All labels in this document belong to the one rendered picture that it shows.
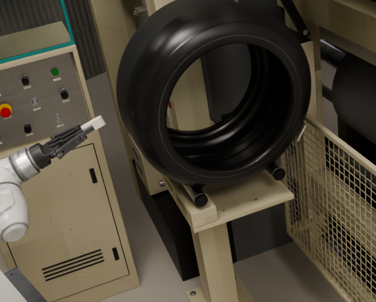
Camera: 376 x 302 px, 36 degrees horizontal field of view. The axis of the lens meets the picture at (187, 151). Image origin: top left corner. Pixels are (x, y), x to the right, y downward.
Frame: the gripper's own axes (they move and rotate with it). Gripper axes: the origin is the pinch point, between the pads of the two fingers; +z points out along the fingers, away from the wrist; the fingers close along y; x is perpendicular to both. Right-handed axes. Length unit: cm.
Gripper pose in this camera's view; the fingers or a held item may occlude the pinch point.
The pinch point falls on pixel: (93, 125)
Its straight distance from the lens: 178.8
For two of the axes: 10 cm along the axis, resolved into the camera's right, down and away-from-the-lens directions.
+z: 8.6, -5.0, 0.7
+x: 3.9, 7.5, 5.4
